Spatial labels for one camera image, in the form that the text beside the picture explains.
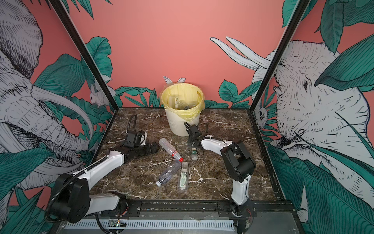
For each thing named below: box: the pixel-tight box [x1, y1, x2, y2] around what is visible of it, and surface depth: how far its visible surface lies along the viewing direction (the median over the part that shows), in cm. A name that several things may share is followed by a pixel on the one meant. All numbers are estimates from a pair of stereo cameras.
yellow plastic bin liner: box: [160, 82, 206, 121], surface depth 95 cm
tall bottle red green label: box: [168, 95, 179, 110], surface depth 100 cm
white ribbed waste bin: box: [160, 82, 206, 137], surface depth 96 cm
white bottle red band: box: [158, 137, 185, 163], surface depth 94 cm
